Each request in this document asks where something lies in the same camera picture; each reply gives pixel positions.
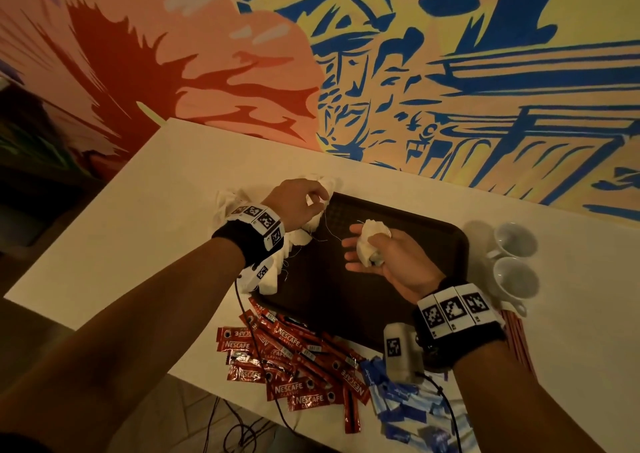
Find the person's left hand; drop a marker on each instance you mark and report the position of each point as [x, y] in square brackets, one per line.
[295, 203]

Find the bundle of red stir sticks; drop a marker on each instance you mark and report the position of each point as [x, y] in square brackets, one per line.
[520, 338]

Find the row of tea bags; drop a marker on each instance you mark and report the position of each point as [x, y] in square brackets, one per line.
[300, 233]

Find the black right wristband with markers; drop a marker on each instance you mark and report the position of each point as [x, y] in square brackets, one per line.
[460, 323]

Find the dark brown tray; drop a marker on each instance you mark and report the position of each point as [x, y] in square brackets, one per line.
[420, 258]

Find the pile of blue sugar sachets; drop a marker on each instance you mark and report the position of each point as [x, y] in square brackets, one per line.
[410, 403]

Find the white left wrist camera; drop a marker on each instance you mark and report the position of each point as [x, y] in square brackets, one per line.
[262, 273]

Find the person's right forearm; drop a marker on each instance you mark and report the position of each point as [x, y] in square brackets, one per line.
[525, 403]

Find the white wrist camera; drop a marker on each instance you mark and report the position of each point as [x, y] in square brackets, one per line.
[262, 273]
[403, 353]

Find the person's right hand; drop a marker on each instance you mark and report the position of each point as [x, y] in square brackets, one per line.
[400, 263]

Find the white tea bag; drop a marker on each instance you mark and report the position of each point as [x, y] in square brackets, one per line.
[316, 198]
[370, 240]

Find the pile of white tea bags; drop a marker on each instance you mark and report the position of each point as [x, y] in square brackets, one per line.
[232, 200]

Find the black left wristband with markers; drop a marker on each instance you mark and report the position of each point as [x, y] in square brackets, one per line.
[250, 236]

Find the small white cup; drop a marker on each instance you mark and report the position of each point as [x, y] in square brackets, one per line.
[516, 239]
[516, 278]

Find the person's left forearm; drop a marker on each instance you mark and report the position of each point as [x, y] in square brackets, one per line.
[120, 348]

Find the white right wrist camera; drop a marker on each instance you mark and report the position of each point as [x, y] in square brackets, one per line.
[403, 353]

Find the pile of red Nescafe sachets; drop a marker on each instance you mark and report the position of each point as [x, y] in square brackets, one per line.
[290, 363]

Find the black wristband with markers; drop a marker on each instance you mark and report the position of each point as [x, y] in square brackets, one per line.
[460, 323]
[250, 236]

